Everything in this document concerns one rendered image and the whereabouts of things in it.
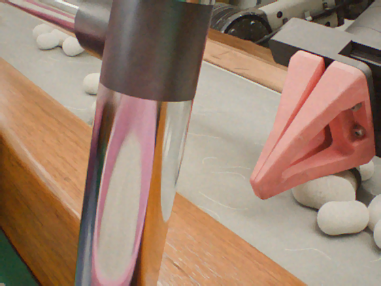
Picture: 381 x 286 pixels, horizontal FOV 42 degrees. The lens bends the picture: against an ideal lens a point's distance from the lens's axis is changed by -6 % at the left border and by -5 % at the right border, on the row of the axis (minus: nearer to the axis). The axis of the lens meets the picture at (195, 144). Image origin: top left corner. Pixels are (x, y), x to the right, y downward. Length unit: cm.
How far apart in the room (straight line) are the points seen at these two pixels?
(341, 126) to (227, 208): 8
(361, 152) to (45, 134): 17
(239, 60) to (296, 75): 36
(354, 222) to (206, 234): 11
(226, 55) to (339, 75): 40
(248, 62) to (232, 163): 31
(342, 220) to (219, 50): 44
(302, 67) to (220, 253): 13
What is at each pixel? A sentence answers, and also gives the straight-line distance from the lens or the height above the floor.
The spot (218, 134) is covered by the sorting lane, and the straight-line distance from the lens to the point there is 39.
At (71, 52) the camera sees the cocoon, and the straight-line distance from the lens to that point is 56.
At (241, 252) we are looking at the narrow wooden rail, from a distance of 19.
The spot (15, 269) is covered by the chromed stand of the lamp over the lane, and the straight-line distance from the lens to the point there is 25.
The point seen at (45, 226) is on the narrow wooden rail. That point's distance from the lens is 22.
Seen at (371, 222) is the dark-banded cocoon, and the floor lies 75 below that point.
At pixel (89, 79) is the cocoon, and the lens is 43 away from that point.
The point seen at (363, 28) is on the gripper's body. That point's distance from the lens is 31.
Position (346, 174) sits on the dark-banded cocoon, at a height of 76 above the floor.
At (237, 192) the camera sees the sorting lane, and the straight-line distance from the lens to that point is 30.
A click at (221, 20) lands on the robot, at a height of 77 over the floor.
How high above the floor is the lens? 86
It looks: 19 degrees down
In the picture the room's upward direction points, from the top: 12 degrees clockwise
